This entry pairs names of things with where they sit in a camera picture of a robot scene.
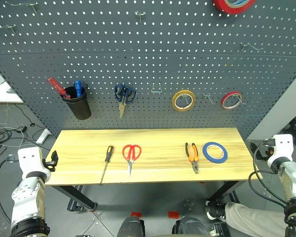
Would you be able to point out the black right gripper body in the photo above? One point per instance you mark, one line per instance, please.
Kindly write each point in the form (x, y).
(269, 142)

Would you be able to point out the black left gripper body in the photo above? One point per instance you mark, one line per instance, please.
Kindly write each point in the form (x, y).
(49, 166)

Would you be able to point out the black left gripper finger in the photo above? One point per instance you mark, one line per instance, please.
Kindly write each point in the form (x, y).
(54, 156)

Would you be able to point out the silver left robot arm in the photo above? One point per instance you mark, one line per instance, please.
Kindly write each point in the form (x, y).
(27, 197)

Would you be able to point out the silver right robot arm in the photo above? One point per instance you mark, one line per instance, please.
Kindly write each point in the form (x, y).
(294, 182)

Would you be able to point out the blue marker tool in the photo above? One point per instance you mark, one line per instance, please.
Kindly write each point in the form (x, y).
(78, 87)

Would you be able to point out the grey metal pegboard panel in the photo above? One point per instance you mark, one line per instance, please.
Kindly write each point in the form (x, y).
(148, 61)

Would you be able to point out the white power strip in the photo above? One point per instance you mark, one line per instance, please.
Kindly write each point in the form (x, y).
(43, 137)

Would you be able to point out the black plastic cup holder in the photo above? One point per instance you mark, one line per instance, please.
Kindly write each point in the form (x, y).
(79, 107)

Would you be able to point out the small red tape roll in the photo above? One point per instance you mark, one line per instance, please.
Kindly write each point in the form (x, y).
(224, 103)

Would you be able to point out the blue tape roll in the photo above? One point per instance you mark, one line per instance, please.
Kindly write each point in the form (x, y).
(207, 155)

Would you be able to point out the double prong metal hook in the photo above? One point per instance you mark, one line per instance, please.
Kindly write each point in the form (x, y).
(208, 97)

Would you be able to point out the person's leg in beige trousers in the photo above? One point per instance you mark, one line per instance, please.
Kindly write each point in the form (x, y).
(251, 218)

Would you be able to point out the white side table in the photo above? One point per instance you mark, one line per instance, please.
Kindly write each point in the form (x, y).
(2, 92)

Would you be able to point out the black white sneaker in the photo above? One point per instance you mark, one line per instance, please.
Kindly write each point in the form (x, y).
(214, 211)

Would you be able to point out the long metal pegboard hook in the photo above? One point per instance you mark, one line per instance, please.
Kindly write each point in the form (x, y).
(251, 46)
(22, 4)
(5, 27)

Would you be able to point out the dark rounded shape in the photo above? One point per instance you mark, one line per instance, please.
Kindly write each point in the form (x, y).
(190, 227)
(132, 227)

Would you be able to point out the yellow tape roll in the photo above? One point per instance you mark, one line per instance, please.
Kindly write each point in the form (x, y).
(174, 102)

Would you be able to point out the large red tape roll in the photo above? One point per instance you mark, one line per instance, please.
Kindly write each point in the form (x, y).
(223, 6)

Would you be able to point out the short metal pegboard hook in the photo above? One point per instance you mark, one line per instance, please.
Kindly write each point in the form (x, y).
(139, 14)

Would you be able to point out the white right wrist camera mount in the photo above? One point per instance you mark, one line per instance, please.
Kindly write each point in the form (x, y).
(282, 148)

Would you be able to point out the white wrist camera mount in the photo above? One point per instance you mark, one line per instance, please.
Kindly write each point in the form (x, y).
(29, 160)
(282, 148)

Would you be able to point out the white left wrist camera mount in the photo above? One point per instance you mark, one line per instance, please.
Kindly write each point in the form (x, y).
(29, 160)

